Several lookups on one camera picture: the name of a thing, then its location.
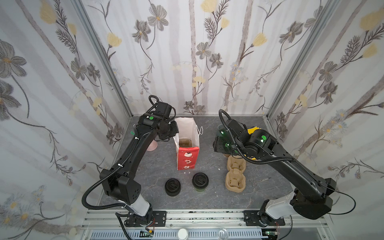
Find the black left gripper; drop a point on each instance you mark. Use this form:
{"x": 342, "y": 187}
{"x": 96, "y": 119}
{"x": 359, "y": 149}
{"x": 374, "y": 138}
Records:
{"x": 172, "y": 130}

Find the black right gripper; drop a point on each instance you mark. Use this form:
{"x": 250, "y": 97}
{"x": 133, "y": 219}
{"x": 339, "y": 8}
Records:
{"x": 219, "y": 144}

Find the single pulp cup carrier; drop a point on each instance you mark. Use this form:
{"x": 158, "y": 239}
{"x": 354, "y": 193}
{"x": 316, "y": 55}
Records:
{"x": 185, "y": 143}

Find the red white paper bag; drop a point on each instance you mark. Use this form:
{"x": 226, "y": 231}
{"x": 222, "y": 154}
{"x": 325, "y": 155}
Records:
{"x": 187, "y": 157}

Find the black cup lid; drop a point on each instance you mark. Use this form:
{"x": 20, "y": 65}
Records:
{"x": 200, "y": 180}

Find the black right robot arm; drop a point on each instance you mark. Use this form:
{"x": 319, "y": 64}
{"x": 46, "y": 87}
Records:
{"x": 311, "y": 197}

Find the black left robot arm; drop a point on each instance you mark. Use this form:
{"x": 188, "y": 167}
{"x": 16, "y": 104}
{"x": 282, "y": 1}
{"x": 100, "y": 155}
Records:
{"x": 119, "y": 181}

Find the pink metal straw bucket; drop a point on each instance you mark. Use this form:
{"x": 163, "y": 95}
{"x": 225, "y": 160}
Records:
{"x": 153, "y": 145}

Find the yellow paper napkins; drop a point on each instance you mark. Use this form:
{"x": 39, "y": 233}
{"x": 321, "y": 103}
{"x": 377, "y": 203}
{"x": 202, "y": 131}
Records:
{"x": 252, "y": 130}

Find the stack of pulp cup carriers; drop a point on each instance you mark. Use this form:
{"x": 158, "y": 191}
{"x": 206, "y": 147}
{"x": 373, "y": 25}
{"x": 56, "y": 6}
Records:
{"x": 235, "y": 180}

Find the stack of black cup lids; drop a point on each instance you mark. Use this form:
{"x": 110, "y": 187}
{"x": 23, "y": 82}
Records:
{"x": 172, "y": 187}

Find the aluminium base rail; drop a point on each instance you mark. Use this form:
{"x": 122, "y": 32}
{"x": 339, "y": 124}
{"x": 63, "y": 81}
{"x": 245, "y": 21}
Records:
{"x": 221, "y": 224}

